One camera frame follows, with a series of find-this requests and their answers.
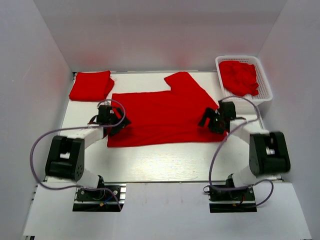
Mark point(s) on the red shirts pile in basket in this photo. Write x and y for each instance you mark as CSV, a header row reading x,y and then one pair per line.
x,y
239,78

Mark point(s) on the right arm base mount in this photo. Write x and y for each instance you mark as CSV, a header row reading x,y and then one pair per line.
x,y
240,201

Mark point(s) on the folded red t shirt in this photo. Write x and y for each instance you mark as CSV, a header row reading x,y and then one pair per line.
x,y
91,86

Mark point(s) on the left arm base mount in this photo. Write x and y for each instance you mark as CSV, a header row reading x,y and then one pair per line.
x,y
101,201

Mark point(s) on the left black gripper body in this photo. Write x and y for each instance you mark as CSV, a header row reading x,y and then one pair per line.
x,y
114,120

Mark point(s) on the white plastic basket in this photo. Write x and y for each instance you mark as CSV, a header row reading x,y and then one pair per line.
x,y
264,90

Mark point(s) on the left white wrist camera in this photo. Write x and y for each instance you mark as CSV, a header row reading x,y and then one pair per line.
x,y
106,102

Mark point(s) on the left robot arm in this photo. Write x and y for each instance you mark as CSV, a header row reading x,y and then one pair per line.
x,y
66,157

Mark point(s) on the red t shirt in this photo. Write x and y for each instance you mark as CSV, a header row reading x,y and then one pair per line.
x,y
91,86
165,117

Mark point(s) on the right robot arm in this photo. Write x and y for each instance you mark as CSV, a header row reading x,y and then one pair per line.
x,y
268,152

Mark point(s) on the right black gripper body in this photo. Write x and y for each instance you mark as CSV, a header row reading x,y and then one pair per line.
x,y
216,126

